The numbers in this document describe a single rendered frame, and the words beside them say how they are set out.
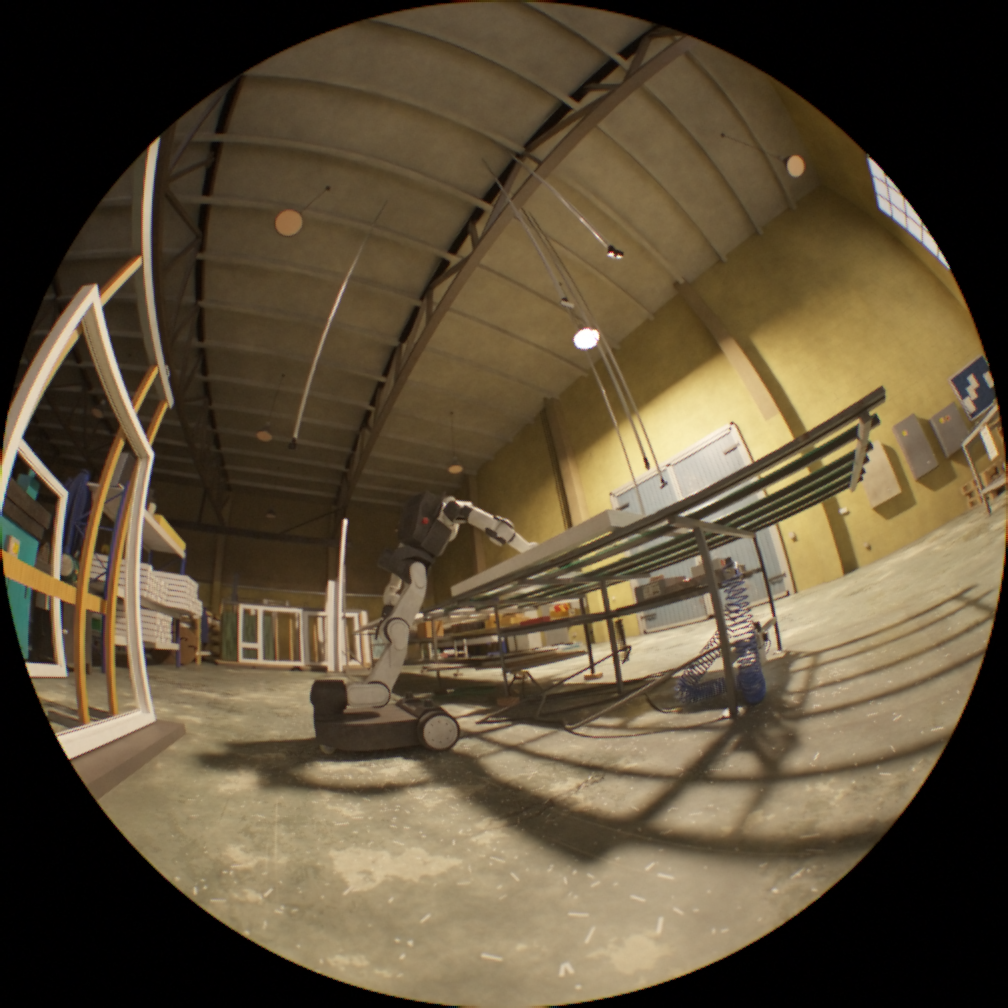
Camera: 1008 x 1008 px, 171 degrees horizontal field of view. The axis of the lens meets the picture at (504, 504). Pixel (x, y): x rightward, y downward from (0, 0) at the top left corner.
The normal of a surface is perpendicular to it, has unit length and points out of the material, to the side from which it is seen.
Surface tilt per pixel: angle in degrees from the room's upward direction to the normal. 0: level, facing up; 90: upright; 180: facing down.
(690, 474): 90
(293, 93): 180
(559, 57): 180
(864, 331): 90
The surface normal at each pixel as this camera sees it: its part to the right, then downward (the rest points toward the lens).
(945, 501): -0.83, -0.12
